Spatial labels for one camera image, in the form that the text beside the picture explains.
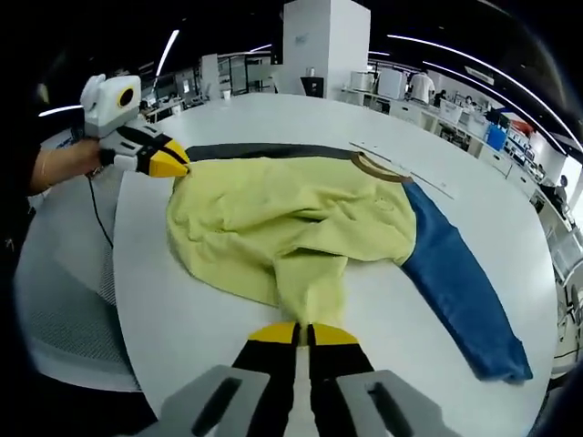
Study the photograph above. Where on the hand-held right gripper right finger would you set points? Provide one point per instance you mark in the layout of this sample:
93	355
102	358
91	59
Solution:
346	391

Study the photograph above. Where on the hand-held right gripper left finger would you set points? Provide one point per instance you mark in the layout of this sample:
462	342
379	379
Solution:
268	391

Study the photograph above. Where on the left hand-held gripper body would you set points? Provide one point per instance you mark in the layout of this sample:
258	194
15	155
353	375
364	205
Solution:
107	109

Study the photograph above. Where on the yellow blue black garment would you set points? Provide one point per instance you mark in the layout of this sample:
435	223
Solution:
291	209

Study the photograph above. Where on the person's left hand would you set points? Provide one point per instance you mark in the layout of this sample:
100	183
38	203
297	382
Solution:
73	161

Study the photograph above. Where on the white ceiling light strip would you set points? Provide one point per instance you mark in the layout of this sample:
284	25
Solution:
61	110
167	52

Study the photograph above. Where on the black bin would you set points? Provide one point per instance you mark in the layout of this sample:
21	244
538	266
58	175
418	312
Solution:
313	87

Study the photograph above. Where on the white square pillar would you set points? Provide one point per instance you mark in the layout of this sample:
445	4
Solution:
325	45

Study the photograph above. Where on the small white appliance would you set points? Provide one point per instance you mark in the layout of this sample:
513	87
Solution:
362	83

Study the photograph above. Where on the white power strip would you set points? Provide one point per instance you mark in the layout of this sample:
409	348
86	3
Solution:
437	185

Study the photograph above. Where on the large white appliance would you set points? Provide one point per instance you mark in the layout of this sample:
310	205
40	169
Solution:
391	84

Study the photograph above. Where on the white storage bin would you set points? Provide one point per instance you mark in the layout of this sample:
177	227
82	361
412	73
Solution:
450	112

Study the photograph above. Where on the blue box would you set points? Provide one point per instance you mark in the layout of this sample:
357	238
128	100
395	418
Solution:
495	135

